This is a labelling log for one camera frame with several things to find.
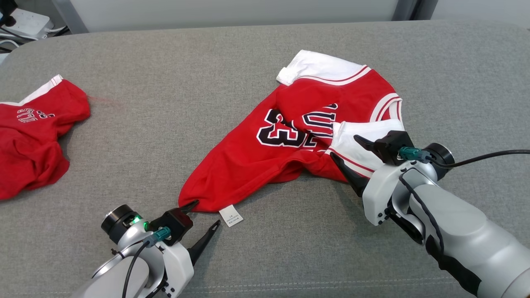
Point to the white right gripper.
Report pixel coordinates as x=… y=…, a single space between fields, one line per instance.
x=379 y=194

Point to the white power strip with sockets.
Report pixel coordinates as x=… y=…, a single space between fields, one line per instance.
x=27 y=22

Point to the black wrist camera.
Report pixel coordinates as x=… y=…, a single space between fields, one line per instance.
x=393 y=142
x=176 y=223

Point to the teal left camera connector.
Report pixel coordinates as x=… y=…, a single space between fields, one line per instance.
x=159 y=236

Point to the red white-striped shorts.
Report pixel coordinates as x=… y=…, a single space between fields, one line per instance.
x=29 y=157

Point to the dark grey partition post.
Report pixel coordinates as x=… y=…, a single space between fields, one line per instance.
x=426 y=8

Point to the wide white partition panel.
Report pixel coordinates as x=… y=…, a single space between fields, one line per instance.
x=232 y=12

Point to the red white jersey shirt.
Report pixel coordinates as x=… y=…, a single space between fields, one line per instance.
x=256 y=165

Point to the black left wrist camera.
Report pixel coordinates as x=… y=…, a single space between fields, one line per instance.
x=176 y=223

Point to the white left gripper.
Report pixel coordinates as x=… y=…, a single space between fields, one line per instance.
x=179 y=265

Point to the black power adapter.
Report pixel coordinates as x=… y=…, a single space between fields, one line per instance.
x=6 y=5

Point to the light grey partition post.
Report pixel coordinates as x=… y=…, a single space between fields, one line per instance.
x=401 y=9

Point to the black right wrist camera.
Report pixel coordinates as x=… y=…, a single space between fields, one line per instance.
x=393 y=142

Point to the teal camera connector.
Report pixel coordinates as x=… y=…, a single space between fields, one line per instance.
x=159 y=236
x=412 y=154

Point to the narrow white partition panel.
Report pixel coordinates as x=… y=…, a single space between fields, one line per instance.
x=480 y=7

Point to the slanted grey partition post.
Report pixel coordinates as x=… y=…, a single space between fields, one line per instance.
x=70 y=16

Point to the teal right camera connector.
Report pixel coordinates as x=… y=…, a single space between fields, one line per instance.
x=412 y=154

